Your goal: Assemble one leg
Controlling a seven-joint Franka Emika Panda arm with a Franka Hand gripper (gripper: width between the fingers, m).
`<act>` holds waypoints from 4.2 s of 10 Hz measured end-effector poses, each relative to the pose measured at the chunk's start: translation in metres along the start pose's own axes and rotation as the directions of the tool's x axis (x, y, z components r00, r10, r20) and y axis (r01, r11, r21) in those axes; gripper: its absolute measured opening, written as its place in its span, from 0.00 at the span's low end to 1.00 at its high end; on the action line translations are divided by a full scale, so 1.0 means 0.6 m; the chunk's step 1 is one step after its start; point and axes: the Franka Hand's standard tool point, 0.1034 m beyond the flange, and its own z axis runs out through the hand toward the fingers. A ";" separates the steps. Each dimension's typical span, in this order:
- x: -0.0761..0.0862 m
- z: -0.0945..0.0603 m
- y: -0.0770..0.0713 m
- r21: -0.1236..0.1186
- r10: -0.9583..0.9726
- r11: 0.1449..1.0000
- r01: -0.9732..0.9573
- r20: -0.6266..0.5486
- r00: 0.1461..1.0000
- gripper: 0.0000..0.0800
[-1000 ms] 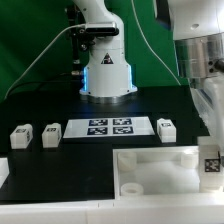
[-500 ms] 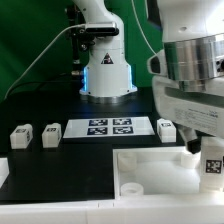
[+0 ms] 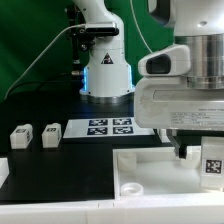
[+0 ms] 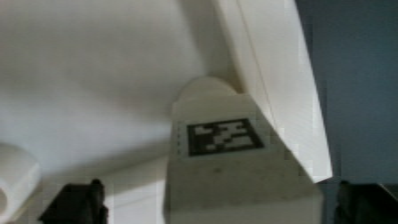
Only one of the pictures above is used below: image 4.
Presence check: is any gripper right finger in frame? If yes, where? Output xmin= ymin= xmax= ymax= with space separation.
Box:
xmin=335 ymin=181 xmax=398 ymax=224

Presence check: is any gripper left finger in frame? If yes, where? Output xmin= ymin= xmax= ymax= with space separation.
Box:
xmin=38 ymin=179 xmax=109 ymax=224

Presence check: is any white leg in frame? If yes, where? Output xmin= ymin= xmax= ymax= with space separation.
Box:
xmin=164 ymin=77 xmax=324 ymax=224

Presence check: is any white square table top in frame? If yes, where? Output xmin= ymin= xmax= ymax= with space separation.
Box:
xmin=0 ymin=0 xmax=335 ymax=224

